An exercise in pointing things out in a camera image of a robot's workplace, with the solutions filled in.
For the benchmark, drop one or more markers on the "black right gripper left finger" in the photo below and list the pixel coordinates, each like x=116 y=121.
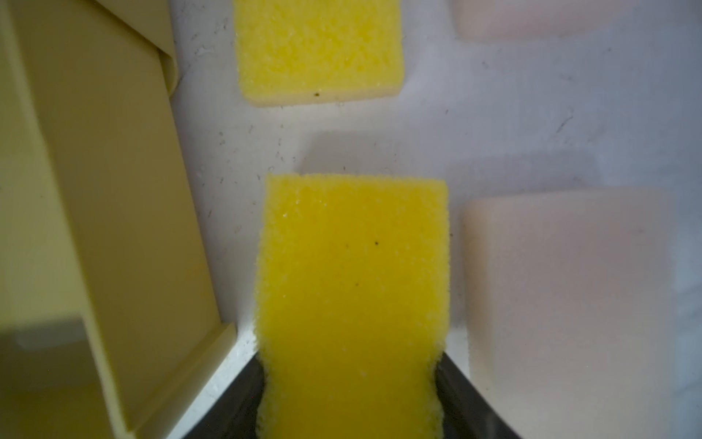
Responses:
x=234 y=414

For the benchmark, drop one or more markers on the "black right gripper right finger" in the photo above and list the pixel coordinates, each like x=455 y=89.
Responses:
x=467 y=414

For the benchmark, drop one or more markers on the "pink sponge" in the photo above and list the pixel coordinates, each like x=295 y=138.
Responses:
x=511 y=20
x=568 y=311

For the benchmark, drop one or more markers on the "yellow sponge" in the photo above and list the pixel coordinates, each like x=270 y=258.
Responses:
x=352 y=306
x=312 y=52

